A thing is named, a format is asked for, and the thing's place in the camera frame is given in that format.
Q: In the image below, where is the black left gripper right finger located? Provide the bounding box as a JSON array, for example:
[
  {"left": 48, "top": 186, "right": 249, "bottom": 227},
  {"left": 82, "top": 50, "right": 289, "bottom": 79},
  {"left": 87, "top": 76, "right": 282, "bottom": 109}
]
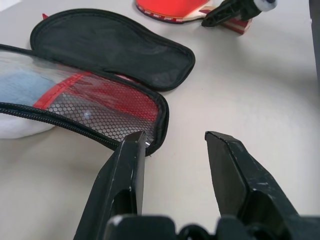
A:
[{"left": 204, "top": 130, "right": 302, "bottom": 240}]

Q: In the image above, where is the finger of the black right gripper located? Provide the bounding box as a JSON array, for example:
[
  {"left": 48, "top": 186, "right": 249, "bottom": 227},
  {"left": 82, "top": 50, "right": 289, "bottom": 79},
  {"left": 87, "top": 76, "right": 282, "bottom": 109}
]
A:
[{"left": 200, "top": 2, "right": 241, "bottom": 28}]

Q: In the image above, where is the white and blue soft cloth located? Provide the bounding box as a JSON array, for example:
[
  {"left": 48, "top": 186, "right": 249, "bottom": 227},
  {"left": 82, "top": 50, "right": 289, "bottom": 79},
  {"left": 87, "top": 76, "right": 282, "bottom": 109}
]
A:
[{"left": 0, "top": 53, "right": 55, "bottom": 140}]

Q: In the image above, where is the black red mesh paddle case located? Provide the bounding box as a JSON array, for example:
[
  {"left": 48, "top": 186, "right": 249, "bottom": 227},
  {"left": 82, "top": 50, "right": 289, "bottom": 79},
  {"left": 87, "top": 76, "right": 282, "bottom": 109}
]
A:
[{"left": 0, "top": 8, "right": 196, "bottom": 157}]

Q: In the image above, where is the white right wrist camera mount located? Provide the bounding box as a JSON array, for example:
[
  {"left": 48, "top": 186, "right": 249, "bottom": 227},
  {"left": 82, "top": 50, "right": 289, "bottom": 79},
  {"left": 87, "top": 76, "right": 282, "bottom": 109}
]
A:
[{"left": 251, "top": 0, "right": 279, "bottom": 13}]

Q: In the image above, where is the dark grey upright panel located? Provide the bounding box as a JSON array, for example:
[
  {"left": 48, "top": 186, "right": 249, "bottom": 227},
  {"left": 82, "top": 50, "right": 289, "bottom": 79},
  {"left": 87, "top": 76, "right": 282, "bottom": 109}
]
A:
[{"left": 308, "top": 0, "right": 320, "bottom": 85}]

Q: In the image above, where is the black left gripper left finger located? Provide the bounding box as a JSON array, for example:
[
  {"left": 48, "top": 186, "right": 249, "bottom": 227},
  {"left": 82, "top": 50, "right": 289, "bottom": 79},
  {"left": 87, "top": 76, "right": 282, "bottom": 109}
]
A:
[{"left": 73, "top": 130, "right": 147, "bottom": 240}]

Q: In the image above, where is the red table tennis paddle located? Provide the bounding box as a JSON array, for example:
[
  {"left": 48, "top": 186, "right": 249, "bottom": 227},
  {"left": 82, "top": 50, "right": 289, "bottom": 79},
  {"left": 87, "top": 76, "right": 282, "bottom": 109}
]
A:
[{"left": 134, "top": 0, "right": 253, "bottom": 35}]

